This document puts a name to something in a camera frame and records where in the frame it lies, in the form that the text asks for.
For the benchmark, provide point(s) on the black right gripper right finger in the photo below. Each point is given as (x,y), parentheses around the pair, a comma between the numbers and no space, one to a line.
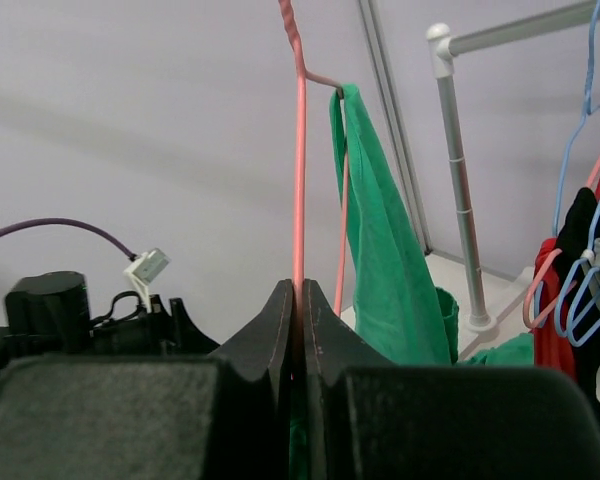
(331,350)

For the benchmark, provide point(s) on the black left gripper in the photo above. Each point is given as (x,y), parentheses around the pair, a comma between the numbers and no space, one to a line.
(148,330)

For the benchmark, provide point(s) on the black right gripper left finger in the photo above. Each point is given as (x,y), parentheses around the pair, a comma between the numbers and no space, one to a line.
(253,417)

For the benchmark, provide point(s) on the green tank top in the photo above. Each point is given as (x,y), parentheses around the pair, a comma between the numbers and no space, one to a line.
(399,312)

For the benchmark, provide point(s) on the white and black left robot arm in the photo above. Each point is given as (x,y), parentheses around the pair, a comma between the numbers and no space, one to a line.
(49,314)

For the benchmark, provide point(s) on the red tank top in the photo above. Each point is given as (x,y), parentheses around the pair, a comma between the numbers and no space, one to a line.
(552,349)

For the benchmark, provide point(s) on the black tank top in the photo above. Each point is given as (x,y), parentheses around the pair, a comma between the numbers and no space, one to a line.
(572,240)

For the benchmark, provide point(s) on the silver and white clothes rack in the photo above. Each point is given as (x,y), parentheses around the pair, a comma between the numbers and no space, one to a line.
(518,85)

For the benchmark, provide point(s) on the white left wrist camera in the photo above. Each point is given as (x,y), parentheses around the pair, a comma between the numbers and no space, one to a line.
(143,271)

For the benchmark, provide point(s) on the aluminium left frame post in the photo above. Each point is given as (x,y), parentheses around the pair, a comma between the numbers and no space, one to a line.
(388,93)

